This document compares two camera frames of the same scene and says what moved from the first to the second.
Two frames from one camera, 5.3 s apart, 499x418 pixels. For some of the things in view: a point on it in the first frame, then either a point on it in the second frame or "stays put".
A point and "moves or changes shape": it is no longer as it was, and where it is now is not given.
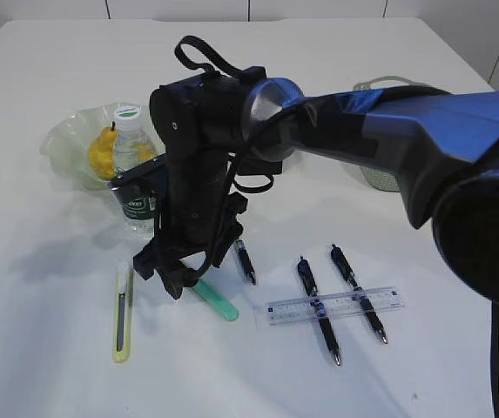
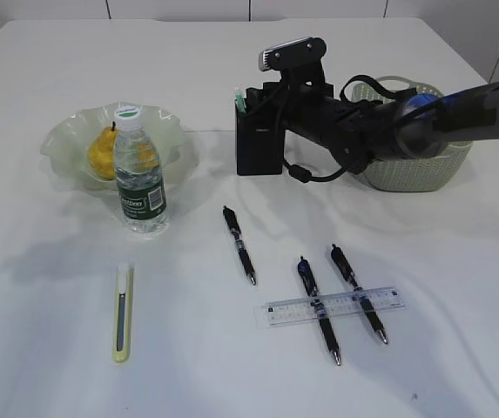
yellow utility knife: (124, 345) stays put
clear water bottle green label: (134, 148) stays put
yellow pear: (102, 152) stays put
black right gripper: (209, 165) → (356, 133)
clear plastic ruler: (334, 306) stays put
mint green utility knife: (216, 300) moves or changes shape
